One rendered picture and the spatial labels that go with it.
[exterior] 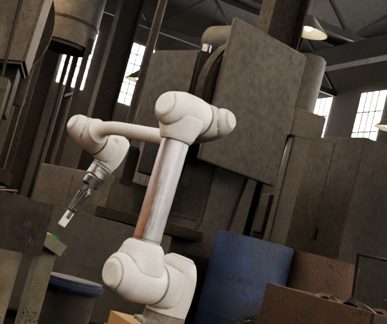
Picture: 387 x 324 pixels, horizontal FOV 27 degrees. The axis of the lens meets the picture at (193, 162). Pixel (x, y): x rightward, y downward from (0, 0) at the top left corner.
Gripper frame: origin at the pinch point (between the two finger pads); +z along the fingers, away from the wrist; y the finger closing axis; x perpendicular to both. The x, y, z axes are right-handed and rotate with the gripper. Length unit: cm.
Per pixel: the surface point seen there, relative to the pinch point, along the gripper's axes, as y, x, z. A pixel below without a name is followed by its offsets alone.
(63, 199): -345, 74, -39
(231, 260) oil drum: -183, 158, -58
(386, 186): -261, 282, -205
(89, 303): -29, 38, 23
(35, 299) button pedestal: -2.1, 9.5, 33.9
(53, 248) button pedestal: 4.8, 1.5, 13.2
